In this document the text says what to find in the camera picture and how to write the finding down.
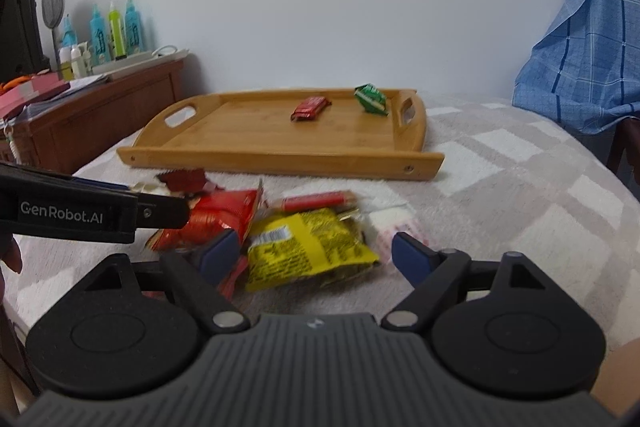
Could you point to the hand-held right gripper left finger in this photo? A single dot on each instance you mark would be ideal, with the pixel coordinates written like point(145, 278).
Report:
point(220, 252)

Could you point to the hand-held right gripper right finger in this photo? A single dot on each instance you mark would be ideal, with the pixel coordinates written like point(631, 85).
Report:
point(410, 257)

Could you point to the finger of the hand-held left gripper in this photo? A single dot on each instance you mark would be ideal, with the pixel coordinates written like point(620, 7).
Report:
point(115, 186)
point(160, 212)

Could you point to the large red snack packet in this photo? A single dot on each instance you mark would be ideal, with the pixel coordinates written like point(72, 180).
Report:
point(220, 217)

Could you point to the yellow snack packet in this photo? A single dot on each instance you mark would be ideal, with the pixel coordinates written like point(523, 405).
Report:
point(300, 252)

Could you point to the wooden serving tray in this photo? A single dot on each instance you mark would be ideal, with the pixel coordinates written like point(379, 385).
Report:
point(250, 127)

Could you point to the person's left hand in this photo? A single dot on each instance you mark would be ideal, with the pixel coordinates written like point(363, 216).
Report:
point(11, 254)

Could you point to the white pink snack packet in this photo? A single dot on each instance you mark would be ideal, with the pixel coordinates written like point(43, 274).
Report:
point(395, 227)

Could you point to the dark red snack wrapper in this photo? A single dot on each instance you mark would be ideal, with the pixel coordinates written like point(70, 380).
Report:
point(182, 179)

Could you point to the wooden cabinet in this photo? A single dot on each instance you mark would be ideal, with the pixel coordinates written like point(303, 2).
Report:
point(100, 112)

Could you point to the stack of papers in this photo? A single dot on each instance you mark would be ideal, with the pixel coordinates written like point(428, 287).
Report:
point(85, 83)

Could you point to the red sausage stick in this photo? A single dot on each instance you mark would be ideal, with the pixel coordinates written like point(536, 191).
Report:
point(315, 200)

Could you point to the white oval tray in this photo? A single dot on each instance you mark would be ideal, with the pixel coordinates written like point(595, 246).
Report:
point(125, 63)

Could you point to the pink books and papers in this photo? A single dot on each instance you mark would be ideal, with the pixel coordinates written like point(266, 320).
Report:
point(35, 89)

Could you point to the small white bottle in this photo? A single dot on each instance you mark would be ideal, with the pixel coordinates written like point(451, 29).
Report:
point(79, 62)
point(65, 64)

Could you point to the green spray bottle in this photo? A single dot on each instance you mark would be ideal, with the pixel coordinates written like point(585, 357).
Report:
point(117, 29)

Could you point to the small teal spray bottle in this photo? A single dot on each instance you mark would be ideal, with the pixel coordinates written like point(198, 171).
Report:
point(67, 34)

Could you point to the green snack packet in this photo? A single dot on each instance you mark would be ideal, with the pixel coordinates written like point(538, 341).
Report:
point(371, 99)

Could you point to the small red snack packet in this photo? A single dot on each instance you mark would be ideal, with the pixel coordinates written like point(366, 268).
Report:
point(310, 108)

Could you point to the person's leg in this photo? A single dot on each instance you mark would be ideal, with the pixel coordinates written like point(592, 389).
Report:
point(617, 387)

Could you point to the blue checked cloth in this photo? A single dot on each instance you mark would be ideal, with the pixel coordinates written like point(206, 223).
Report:
point(585, 32)

